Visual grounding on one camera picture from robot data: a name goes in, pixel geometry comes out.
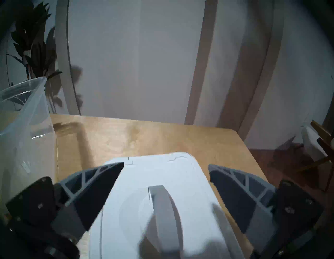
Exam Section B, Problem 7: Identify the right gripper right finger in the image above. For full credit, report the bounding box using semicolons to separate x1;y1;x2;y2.
208;164;324;255

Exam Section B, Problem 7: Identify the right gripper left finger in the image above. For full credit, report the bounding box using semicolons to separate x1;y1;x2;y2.
6;162;125;232

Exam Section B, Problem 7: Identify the white lid with grey handle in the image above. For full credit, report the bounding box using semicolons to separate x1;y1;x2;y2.
89;152;246;259

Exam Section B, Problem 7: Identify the clear plastic storage container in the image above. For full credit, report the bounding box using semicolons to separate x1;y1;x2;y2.
0;76;58;217

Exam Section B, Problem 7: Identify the light wooden table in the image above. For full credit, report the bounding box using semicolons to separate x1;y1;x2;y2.
0;111;269;259

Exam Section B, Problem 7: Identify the wooden armchair with white cushions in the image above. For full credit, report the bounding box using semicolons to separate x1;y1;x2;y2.
295;120;334;184

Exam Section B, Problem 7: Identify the tall green potted plant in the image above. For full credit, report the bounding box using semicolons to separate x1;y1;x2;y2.
7;1;63;88

